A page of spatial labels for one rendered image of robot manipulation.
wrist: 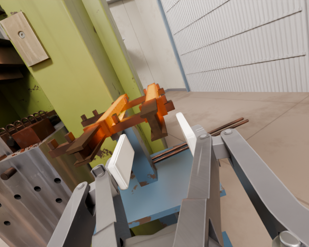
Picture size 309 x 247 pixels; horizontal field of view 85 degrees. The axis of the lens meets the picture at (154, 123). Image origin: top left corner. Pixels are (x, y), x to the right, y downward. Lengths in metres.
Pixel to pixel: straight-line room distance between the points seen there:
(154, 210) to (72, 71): 0.62
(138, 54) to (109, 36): 3.99
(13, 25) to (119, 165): 0.77
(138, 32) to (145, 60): 0.75
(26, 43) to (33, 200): 0.60
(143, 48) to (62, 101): 4.57
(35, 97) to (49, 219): 0.73
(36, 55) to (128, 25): 4.58
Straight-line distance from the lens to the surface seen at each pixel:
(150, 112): 0.23
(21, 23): 0.86
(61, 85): 0.83
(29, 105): 1.32
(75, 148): 0.27
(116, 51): 1.21
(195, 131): 0.17
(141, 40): 5.30
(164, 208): 0.49
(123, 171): 0.17
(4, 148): 0.86
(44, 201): 0.84
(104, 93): 0.78
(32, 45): 0.84
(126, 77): 1.20
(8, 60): 1.12
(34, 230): 0.97
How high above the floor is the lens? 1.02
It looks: 19 degrees down
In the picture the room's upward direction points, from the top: 24 degrees counter-clockwise
